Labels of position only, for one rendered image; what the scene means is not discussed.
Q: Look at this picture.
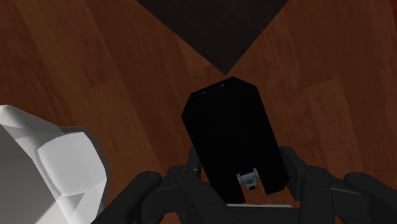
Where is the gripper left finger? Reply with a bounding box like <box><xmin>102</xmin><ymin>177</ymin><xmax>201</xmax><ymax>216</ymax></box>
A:
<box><xmin>91</xmin><ymin>146</ymin><xmax>243</xmax><ymax>224</ymax></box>

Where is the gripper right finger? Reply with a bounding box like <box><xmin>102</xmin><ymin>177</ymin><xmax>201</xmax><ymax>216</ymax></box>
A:
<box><xmin>280</xmin><ymin>145</ymin><xmax>397</xmax><ymax>224</ymax></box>

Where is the black angular box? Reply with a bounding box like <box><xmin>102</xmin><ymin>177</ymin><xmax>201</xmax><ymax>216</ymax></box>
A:
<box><xmin>181</xmin><ymin>76</ymin><xmax>291</xmax><ymax>204</ymax></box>

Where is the white faceted object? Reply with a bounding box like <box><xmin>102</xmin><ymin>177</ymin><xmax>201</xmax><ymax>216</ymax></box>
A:
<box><xmin>0</xmin><ymin>104</ymin><xmax>110</xmax><ymax>224</ymax></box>

